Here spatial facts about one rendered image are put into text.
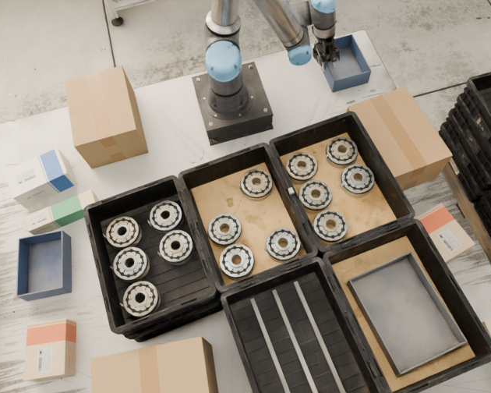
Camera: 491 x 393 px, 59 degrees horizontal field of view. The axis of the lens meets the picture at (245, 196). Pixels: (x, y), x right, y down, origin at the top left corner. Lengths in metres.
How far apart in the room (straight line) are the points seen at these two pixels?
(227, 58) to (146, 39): 1.67
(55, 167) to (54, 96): 1.36
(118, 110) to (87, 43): 1.60
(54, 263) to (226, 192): 0.64
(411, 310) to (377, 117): 0.63
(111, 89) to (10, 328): 0.88
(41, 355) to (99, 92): 0.90
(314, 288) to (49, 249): 0.91
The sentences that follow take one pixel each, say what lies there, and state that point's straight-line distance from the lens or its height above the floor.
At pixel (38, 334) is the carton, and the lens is 1.52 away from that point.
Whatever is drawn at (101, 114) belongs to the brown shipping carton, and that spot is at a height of 0.86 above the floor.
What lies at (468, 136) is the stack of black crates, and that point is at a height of 0.39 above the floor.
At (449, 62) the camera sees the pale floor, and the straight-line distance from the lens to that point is 2.98.
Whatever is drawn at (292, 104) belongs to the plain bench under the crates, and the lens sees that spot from 1.75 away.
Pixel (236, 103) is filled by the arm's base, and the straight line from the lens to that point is 1.58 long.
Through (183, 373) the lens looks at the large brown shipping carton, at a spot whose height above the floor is 0.90.
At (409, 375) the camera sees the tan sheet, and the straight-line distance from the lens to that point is 1.32.
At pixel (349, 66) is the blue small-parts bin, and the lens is 1.88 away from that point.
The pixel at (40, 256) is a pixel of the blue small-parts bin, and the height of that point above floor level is 0.70.
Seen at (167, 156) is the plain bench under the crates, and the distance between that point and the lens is 1.68.
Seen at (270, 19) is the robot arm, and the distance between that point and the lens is 1.34.
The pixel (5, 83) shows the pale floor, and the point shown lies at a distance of 3.24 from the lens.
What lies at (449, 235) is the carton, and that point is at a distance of 1.51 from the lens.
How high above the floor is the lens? 2.11
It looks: 65 degrees down
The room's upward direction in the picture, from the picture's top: 9 degrees counter-clockwise
